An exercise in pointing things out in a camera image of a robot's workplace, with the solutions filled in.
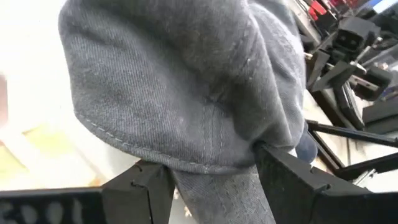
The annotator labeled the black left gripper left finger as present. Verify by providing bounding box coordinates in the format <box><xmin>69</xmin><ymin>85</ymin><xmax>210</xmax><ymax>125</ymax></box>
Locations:
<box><xmin>0</xmin><ymin>159</ymin><xmax>176</xmax><ymax>224</ymax></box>

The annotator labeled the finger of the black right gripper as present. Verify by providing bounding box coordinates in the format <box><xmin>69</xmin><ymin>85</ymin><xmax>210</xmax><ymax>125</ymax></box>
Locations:
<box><xmin>310</xmin><ymin>60</ymin><xmax>359</xmax><ymax>93</ymax></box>
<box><xmin>306</xmin><ymin>49</ymin><xmax>331</xmax><ymax>91</ymax></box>

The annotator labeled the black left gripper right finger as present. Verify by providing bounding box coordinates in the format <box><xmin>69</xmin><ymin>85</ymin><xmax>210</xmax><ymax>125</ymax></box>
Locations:
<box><xmin>253</xmin><ymin>141</ymin><xmax>398</xmax><ymax>224</ymax></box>

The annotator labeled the navy blue baseball cap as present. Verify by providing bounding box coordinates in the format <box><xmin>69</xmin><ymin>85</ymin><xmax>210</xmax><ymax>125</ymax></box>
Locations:
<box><xmin>294</xmin><ymin>130</ymin><xmax>318</xmax><ymax>165</ymax></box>

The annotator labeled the light grey baseball cap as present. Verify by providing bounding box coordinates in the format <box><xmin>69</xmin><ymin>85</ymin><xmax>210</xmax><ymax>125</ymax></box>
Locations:
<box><xmin>57</xmin><ymin>0</ymin><xmax>308</xmax><ymax>224</ymax></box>

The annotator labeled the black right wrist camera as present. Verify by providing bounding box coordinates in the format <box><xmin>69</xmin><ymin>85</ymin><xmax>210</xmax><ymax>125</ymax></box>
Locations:
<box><xmin>331</xmin><ymin>16</ymin><xmax>382</xmax><ymax>60</ymax></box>

